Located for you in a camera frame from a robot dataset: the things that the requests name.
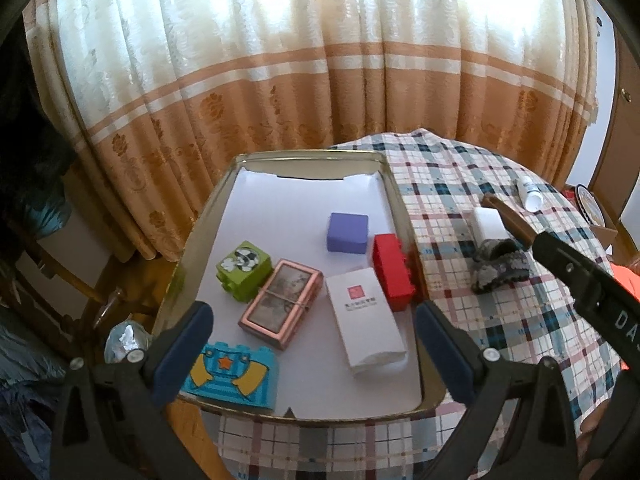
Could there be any gold metal tray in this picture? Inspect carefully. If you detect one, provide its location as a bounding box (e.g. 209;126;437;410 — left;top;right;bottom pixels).
156;150;445;425

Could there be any plaid tablecloth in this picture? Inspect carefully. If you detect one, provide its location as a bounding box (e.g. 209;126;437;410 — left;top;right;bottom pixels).
214;128;624;480

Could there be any white paper packet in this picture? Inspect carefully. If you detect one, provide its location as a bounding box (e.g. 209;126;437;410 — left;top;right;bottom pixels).
326;268;407;374

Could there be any white charger plug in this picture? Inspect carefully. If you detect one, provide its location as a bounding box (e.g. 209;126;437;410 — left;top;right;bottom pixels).
469;207;510;246

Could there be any round cookie tin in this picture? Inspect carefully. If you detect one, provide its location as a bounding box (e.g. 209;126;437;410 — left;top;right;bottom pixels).
574;184;606;228

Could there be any white paper tray liner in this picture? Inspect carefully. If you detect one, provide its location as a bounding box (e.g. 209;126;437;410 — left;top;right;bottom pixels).
192;167;424;418

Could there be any wooden cabinet door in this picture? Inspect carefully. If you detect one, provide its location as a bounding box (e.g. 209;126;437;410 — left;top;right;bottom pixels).
590;29;640;224

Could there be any red toy brick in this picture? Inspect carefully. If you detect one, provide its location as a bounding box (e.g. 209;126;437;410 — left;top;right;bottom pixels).
372;233;416;312

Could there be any orange cushion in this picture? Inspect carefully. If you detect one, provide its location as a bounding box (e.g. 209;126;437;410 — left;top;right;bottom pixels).
611;263;640;296

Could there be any brown folding comb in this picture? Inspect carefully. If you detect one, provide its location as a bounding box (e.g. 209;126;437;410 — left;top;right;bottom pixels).
480;193;537;250

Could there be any white pill bottle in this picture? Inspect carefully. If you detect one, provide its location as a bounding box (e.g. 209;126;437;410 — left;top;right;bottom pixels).
518;176;544;212

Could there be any pink framed card box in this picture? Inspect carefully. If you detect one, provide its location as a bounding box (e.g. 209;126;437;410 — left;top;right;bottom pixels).
239;259;324;351

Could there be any purple box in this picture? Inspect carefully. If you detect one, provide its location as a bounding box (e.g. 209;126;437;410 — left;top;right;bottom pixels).
326;212;369;255

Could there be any blue toy brick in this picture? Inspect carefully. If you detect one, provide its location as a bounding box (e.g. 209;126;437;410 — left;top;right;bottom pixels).
181;341;279;411

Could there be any cardboard box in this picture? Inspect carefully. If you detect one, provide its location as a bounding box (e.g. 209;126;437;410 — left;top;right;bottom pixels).
562;185;618;249

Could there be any cream and orange curtain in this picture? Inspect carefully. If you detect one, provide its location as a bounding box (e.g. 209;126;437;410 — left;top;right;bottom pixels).
23;0;598;260

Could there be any green toy brick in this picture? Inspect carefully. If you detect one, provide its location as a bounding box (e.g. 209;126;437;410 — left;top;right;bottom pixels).
216;240;273;304

